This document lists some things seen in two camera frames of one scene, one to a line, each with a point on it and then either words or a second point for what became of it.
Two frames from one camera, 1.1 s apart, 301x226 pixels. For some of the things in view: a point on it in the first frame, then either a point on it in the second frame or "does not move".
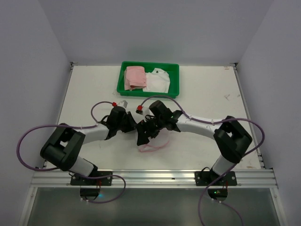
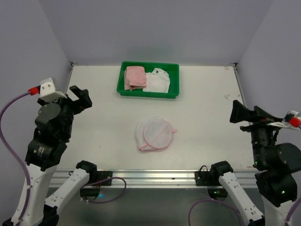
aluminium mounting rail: (264, 178) does not move
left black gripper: (128, 121) to (71, 105)
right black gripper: (150, 128) to (256, 127)
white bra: (158, 81) does not move
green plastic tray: (172, 68) does not move
